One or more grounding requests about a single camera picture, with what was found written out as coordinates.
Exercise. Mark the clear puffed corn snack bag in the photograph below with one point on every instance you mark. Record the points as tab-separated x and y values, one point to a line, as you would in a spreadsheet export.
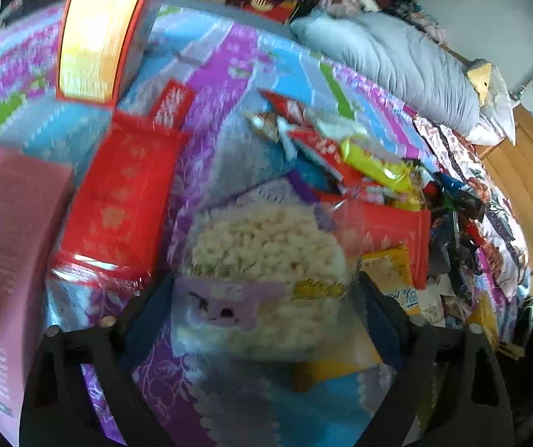
257	251

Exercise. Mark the wooden bed headboard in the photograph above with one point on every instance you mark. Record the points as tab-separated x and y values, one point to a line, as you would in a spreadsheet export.
522	186

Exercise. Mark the white pillow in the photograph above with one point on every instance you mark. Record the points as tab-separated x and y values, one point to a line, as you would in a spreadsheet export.
497	116

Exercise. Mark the pink box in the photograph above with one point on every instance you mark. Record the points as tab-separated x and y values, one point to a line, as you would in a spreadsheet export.
5	242

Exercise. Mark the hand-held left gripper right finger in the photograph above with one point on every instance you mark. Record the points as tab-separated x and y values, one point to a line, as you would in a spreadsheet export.
382	321

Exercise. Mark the pile of mixed snack packets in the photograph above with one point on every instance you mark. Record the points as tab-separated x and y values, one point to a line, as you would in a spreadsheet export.
378	167

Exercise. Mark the orange box with red edges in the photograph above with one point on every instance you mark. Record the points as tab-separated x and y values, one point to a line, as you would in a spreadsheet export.
94	32

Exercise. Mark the grey pillow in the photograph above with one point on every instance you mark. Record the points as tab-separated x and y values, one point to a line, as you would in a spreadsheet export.
396	60

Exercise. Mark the dark floral quilt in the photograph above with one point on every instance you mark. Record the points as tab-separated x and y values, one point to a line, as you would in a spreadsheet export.
485	195

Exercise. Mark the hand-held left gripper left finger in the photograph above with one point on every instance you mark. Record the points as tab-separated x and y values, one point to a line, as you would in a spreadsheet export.
147	309

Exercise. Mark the red gift box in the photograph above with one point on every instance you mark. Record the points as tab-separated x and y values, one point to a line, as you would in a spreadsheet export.
266	5

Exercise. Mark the large red patterned snack packet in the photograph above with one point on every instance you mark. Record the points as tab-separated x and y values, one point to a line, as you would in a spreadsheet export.
117	195

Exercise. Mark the orange red snack bag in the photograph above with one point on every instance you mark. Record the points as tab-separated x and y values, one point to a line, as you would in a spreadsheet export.
387	233

